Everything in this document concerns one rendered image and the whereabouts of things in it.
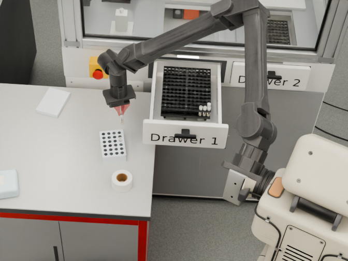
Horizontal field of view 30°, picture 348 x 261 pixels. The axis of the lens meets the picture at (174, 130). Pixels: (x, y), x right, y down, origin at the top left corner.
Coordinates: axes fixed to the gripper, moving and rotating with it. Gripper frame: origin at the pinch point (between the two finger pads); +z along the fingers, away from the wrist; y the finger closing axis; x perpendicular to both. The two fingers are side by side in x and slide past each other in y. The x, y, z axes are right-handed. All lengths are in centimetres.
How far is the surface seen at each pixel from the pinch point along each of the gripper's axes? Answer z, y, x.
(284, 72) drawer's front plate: 1, -64, -3
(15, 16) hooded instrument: 29, 24, -109
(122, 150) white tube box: 10.8, 1.9, 7.8
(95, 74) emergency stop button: 0.4, 3.2, -22.9
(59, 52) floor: 83, 1, -144
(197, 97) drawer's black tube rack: 1.2, -28.6, -0.3
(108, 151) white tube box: 10.6, 6.8, 6.6
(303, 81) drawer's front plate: 6, -72, 0
